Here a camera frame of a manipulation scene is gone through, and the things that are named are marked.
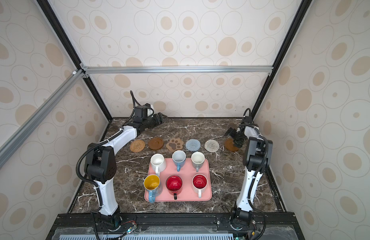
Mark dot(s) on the black corner frame post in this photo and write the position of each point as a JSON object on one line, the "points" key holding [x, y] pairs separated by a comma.
{"points": [[295, 25], [69, 48]]}

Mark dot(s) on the yellow inside blue mug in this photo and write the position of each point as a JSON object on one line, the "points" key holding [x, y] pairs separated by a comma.
{"points": [[153, 187]]}

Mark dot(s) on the brown wooden round coaster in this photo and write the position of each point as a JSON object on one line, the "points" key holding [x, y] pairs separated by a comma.
{"points": [[230, 145]]}

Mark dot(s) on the red mug black handle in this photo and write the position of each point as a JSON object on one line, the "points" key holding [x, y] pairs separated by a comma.
{"points": [[174, 185]]}

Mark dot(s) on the aluminium crossbar back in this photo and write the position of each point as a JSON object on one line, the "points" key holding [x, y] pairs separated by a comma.
{"points": [[178, 69]]}

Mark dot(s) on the multicolour woven round coaster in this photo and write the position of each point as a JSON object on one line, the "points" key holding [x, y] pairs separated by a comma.
{"points": [[212, 146]]}

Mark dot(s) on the blue floral mug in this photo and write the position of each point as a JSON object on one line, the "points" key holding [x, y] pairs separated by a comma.
{"points": [[179, 158]]}

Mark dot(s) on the pink rectangular tray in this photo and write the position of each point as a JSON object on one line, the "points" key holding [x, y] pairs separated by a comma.
{"points": [[186, 173]]}

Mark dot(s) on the aluminium crossbar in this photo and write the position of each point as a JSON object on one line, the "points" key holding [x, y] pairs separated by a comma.
{"points": [[19, 137], [178, 69]]}

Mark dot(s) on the white mug red inside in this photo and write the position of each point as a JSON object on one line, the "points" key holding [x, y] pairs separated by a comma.
{"points": [[200, 183]]}

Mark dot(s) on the dark brown wooden coaster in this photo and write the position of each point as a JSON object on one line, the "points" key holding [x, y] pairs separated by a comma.
{"points": [[155, 143]]}

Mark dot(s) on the light blue woven coaster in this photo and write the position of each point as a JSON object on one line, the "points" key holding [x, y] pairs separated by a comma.
{"points": [[193, 145]]}

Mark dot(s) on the black corner frame post right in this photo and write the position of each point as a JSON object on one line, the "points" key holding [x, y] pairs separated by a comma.
{"points": [[295, 25]]}

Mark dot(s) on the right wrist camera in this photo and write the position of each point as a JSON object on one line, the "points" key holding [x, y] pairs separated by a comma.
{"points": [[247, 121]]}

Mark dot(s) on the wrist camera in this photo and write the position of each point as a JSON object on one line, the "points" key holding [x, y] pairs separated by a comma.
{"points": [[142, 112], [247, 121]]}

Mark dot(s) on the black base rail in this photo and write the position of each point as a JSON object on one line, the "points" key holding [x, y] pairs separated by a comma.
{"points": [[176, 226]]}

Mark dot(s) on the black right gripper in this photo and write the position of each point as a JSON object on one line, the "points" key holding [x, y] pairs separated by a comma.
{"points": [[239, 143]]}

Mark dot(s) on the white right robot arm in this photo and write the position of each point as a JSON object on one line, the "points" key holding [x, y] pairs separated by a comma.
{"points": [[256, 160]]}

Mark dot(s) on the grey mug white inside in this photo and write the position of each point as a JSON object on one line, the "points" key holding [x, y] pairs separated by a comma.
{"points": [[198, 160]]}

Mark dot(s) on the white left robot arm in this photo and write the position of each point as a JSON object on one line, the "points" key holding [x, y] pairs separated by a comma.
{"points": [[98, 166]]}

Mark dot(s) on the cork paw print coaster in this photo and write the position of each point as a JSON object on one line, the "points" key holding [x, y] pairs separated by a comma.
{"points": [[174, 145]]}

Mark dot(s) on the aluminium crossbar left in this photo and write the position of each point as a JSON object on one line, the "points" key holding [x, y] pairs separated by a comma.
{"points": [[19, 137]]}

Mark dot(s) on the black corner frame post left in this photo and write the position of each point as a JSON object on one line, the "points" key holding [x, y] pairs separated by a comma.
{"points": [[69, 48]]}

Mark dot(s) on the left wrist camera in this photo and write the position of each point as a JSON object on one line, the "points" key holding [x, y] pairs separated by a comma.
{"points": [[142, 112]]}

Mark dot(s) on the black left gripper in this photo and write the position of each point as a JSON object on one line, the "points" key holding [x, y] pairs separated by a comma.
{"points": [[154, 117]]}

